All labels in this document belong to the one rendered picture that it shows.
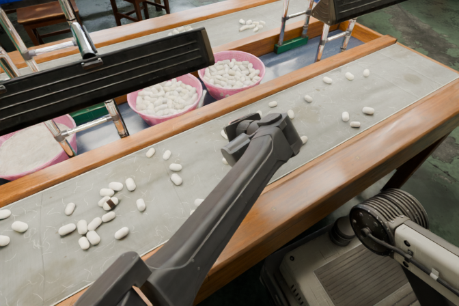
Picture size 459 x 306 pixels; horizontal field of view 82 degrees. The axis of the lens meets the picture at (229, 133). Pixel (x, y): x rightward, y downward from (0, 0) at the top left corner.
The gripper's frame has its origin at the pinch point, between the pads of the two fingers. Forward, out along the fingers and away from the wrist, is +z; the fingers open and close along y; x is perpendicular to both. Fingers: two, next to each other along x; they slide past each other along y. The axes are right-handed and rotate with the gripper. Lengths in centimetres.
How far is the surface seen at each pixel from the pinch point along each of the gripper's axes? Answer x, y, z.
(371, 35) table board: -8, -100, 28
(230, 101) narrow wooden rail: -5.6, -10.0, 16.9
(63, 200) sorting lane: 1.3, 46.5, 11.8
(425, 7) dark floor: -9, -360, 145
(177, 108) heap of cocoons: -9.5, 6.5, 25.6
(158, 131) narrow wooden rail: -5.5, 16.8, 16.5
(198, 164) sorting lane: 6.7, 11.3, 5.5
